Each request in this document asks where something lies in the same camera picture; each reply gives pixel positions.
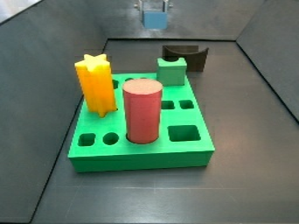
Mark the red cylinder peg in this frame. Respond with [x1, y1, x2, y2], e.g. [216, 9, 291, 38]
[123, 79, 163, 144]

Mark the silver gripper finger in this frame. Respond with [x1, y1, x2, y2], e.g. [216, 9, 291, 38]
[164, 0, 174, 12]

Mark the black curved fixture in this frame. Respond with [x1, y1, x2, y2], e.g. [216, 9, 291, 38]
[163, 45, 210, 72]

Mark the green notched peg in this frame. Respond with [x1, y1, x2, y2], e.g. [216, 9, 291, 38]
[156, 58, 187, 86]

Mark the blue rectangle block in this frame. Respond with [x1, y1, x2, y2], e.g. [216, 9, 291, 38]
[143, 11, 167, 29]

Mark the yellow star peg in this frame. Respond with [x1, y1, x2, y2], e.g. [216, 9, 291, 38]
[75, 54, 117, 117]

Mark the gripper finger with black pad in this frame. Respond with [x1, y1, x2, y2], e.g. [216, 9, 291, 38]
[135, 0, 144, 12]

